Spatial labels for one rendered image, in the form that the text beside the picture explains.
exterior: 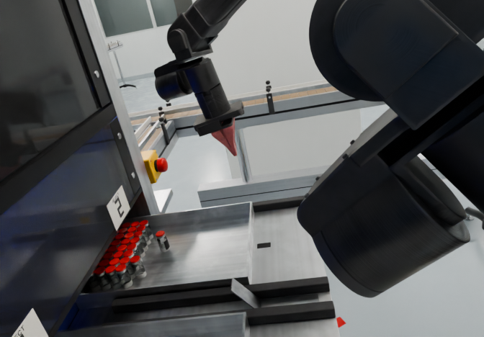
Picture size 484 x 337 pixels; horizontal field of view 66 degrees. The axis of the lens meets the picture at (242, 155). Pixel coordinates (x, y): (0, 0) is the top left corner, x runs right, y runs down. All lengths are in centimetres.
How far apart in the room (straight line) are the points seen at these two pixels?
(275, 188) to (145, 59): 767
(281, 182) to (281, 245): 99
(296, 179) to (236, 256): 102
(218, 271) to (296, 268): 15
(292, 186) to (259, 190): 16
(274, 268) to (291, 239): 9
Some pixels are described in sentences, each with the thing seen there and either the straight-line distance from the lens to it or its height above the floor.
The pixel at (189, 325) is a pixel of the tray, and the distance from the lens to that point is 67.
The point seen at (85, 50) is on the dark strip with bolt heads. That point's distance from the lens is 83.
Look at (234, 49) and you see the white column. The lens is 218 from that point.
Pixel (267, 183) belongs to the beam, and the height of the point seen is 54.
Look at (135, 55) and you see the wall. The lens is 927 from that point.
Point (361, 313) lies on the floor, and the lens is 186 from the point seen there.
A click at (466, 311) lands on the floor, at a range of 193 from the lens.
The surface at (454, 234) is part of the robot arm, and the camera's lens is 20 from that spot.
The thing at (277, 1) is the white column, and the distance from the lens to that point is 216.
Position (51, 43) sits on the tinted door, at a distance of 75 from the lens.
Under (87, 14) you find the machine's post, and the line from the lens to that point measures 88.
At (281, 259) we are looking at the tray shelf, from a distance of 78.
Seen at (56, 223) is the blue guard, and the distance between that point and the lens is 65.
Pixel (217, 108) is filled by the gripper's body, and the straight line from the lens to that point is 73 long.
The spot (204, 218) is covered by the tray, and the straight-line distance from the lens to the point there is 94.
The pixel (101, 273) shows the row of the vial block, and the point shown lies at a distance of 83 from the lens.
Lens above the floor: 137
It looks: 23 degrees down
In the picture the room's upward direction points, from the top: 12 degrees counter-clockwise
